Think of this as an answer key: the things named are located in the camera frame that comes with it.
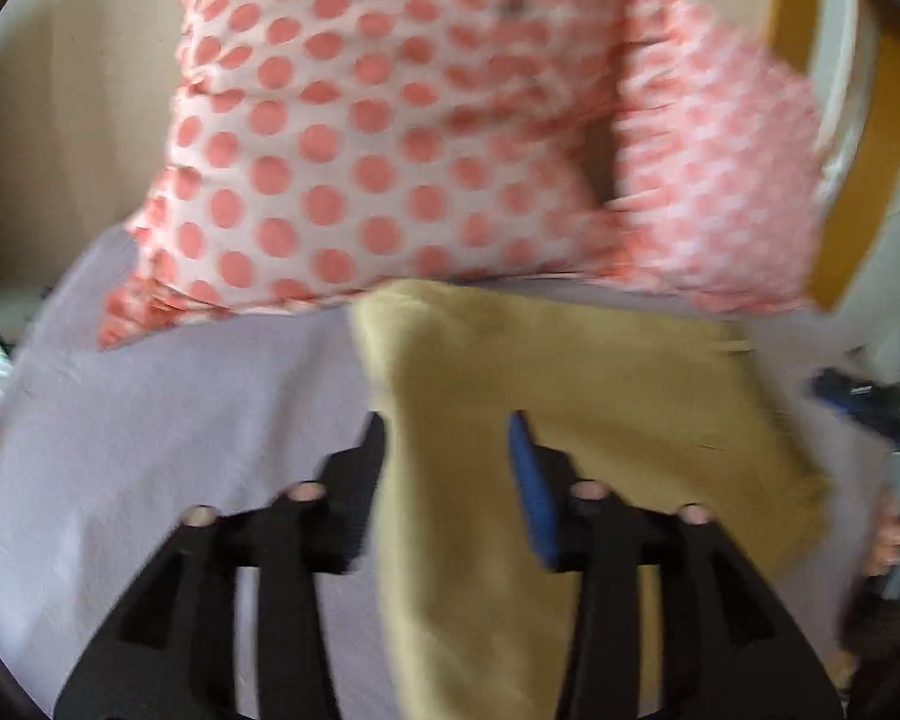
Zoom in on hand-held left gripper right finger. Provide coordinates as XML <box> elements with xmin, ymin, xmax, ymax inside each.
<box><xmin>507</xmin><ymin>411</ymin><xmax>845</xmax><ymax>720</ymax></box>

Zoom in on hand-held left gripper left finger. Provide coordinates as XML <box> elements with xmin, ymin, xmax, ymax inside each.
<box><xmin>54</xmin><ymin>411</ymin><xmax>386</xmax><ymax>720</ymax></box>

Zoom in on olive yellow pants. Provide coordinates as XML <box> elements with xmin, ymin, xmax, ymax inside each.
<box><xmin>349</xmin><ymin>277</ymin><xmax>830</xmax><ymax>717</ymax></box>

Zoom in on lilac bed sheet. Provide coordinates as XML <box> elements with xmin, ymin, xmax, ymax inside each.
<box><xmin>0</xmin><ymin>225</ymin><xmax>900</xmax><ymax>720</ymax></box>

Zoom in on pink polka dot pillow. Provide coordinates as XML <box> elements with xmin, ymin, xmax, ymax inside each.
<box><xmin>97</xmin><ymin>0</ymin><xmax>646</xmax><ymax>350</ymax></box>
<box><xmin>607</xmin><ymin>0</ymin><xmax>833</xmax><ymax>316</ymax></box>

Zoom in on yellow wooden headboard frame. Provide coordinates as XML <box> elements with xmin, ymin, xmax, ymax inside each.
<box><xmin>765</xmin><ymin>0</ymin><xmax>900</xmax><ymax>316</ymax></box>

